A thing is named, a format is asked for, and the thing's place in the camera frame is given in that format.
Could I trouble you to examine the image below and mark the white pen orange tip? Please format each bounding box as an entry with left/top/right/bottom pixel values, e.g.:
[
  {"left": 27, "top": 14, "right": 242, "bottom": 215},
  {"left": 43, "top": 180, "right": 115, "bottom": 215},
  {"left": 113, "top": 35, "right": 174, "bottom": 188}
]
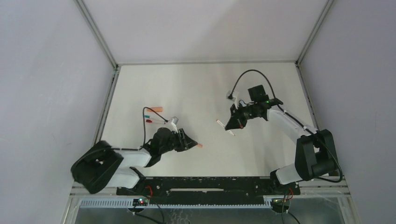
[{"left": 216, "top": 119, "right": 235, "bottom": 136}]

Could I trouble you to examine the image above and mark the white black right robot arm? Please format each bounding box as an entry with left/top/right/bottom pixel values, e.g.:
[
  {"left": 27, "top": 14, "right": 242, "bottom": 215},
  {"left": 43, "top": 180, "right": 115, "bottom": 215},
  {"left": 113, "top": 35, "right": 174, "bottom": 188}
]
[{"left": 225, "top": 85, "right": 343, "bottom": 185}]

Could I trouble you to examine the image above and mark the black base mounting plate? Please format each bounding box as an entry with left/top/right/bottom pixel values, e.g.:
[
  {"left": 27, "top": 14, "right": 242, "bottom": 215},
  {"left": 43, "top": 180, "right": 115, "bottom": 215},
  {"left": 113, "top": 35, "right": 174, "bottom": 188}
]
[{"left": 116, "top": 176, "right": 301, "bottom": 206}]

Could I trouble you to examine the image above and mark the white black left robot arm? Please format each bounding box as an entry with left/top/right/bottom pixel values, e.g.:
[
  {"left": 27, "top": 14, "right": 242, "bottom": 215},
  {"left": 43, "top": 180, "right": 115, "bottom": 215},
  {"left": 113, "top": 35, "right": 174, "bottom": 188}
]
[{"left": 71, "top": 127, "right": 199, "bottom": 194}]

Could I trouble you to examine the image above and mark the white marker green end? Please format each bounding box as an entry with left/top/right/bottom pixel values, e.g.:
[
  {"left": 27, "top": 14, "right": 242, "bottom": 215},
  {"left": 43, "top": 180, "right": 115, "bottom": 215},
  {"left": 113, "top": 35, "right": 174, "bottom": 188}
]
[{"left": 144, "top": 115, "right": 166, "bottom": 121}]

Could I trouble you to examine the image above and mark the thin white red pen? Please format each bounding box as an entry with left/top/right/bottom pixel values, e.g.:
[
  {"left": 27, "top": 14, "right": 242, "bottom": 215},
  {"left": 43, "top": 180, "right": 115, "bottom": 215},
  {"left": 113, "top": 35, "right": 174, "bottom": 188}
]
[{"left": 145, "top": 119, "right": 166, "bottom": 125}]

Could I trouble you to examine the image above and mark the orange translucent highlighter pen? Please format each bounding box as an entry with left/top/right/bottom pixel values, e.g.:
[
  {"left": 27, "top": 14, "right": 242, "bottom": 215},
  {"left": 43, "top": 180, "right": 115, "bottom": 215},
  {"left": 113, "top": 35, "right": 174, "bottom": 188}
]
[{"left": 146, "top": 107, "right": 163, "bottom": 112}]

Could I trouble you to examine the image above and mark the black cable on base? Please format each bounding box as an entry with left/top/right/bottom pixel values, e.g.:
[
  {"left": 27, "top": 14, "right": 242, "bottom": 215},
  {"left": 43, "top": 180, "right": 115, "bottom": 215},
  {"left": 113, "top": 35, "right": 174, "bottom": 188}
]
[{"left": 127, "top": 195, "right": 192, "bottom": 224}]

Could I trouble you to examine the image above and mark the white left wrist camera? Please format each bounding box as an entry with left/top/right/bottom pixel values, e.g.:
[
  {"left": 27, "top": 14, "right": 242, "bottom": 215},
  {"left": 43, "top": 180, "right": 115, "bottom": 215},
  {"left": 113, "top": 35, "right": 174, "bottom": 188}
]
[{"left": 167, "top": 117, "right": 179, "bottom": 133}]

